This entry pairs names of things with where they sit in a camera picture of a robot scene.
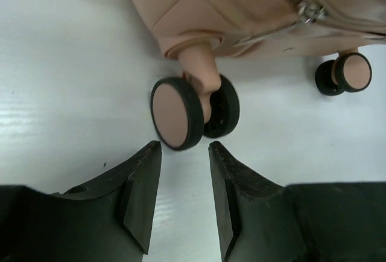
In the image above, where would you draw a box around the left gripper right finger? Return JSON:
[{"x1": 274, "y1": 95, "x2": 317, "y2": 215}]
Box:
[{"x1": 209, "y1": 141, "x2": 385, "y2": 261}]

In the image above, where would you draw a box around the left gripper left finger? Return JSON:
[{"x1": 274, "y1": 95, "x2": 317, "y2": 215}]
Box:
[{"x1": 1, "y1": 141, "x2": 162, "y2": 261}]

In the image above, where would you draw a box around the pink hard-shell suitcase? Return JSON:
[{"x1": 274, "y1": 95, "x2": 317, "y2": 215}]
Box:
[{"x1": 132, "y1": 0, "x2": 385, "y2": 151}]

